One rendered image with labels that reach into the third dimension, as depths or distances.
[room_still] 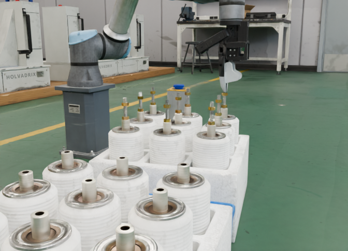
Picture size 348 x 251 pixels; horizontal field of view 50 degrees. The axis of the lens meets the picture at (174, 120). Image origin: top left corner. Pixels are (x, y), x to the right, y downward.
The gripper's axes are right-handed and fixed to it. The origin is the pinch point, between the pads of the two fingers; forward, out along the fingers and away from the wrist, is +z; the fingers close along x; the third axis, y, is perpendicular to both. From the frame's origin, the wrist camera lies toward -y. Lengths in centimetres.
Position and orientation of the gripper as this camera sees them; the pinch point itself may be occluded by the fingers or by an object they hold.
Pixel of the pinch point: (222, 87)
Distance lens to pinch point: 117.9
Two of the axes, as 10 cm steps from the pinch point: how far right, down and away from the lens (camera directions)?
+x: 3.5, -2.0, 9.2
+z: 0.0, 9.8, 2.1
